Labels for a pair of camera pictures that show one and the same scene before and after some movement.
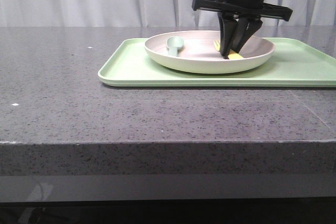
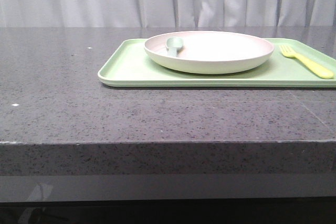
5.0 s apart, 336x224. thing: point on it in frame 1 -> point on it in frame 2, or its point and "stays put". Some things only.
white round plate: (198, 54) stays put
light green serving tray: (294, 62) stays put
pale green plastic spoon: (172, 43) stays put
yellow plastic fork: (233, 54) -> (289, 52)
